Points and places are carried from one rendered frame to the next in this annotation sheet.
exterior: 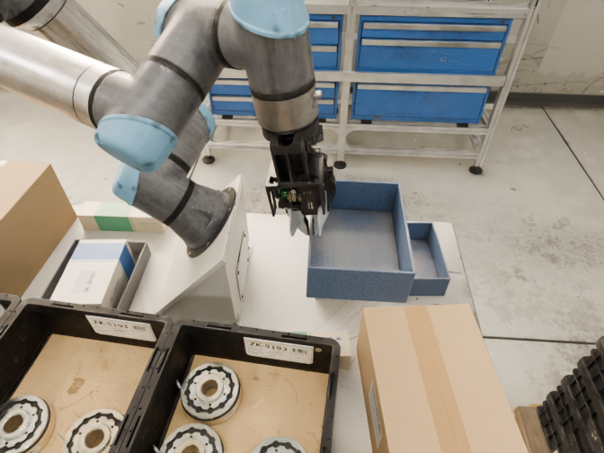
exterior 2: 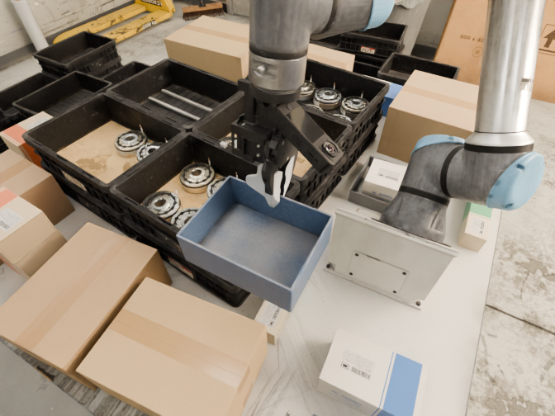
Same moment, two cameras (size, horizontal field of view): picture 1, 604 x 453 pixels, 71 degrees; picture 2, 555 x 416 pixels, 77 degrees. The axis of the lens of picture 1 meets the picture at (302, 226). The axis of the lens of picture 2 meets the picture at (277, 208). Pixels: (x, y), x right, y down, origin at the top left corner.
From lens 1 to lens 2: 75 cm
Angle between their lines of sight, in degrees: 71
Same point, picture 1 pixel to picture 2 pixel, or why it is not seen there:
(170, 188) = (418, 174)
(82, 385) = (299, 162)
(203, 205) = (405, 206)
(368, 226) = (280, 274)
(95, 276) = (391, 180)
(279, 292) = (353, 313)
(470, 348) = (173, 398)
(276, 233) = (439, 342)
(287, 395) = not seen: hidden behind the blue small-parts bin
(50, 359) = not seen: hidden behind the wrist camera
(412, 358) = (199, 337)
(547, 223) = not seen: outside the picture
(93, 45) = (494, 35)
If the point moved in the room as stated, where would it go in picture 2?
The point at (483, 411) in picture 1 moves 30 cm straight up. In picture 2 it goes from (126, 362) to (50, 286)
